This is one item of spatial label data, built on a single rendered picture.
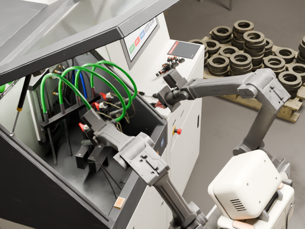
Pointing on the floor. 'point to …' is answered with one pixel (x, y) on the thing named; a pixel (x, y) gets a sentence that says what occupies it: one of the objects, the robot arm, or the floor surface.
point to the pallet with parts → (254, 62)
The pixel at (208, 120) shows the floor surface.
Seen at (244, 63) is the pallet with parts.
